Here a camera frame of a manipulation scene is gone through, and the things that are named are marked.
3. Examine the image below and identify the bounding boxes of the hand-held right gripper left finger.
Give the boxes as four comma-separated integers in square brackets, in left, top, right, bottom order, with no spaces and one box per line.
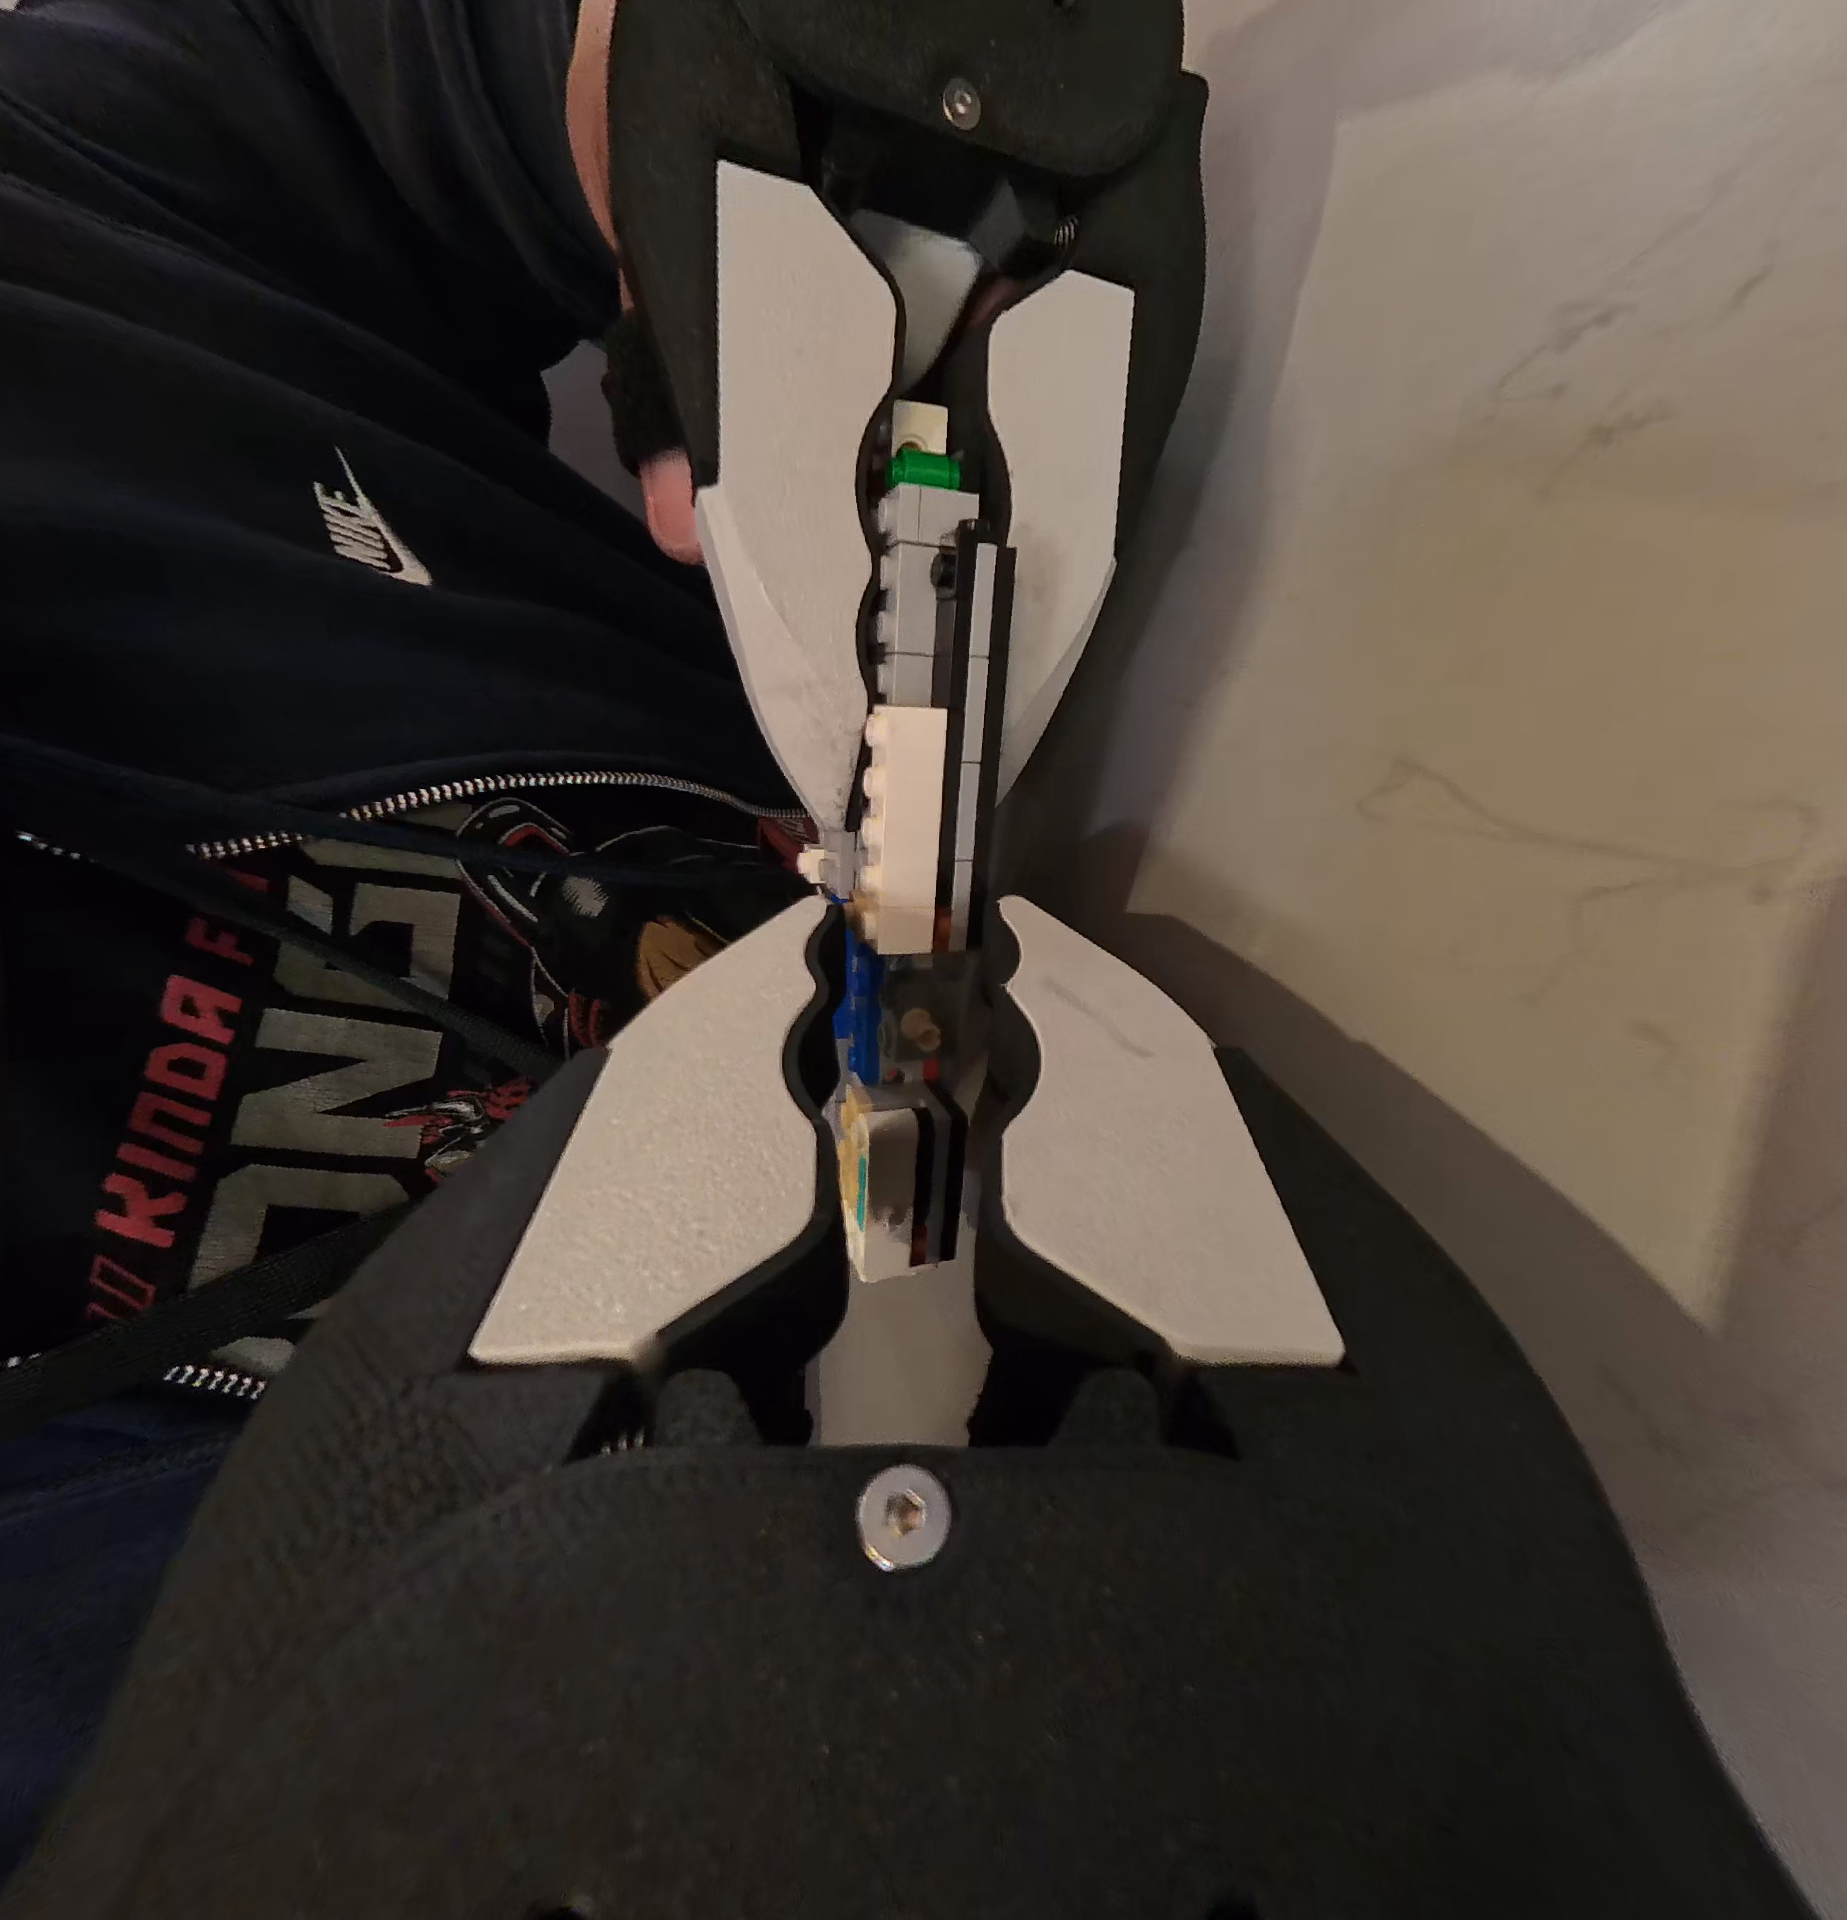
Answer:
[468,897,841,1374]

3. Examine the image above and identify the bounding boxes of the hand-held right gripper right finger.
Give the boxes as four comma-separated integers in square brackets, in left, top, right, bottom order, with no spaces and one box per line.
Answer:
[979,893,1348,1368]

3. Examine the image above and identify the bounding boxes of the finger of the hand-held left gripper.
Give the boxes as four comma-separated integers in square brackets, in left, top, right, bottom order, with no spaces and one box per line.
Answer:
[690,156,905,842]
[961,274,1137,819]

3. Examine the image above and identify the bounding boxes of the toy brick model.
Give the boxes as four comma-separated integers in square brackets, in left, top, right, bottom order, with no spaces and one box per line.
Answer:
[804,396,1025,1285]

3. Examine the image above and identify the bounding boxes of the person's left hand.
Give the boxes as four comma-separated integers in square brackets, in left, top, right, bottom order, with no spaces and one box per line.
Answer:
[564,0,710,567]

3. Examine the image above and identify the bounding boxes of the printed black t-shirt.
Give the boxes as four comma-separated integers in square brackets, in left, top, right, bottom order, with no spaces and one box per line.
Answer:
[0,802,812,1388]

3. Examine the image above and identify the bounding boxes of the dark zip hoodie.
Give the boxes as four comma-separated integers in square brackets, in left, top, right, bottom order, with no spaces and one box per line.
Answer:
[0,0,806,1442]

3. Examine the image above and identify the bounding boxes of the blue trousers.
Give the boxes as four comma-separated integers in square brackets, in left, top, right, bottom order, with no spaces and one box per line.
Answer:
[0,1387,272,1920]

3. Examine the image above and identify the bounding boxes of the black drawstring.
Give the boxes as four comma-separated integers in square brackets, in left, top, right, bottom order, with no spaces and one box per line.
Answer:
[0,1199,416,1448]

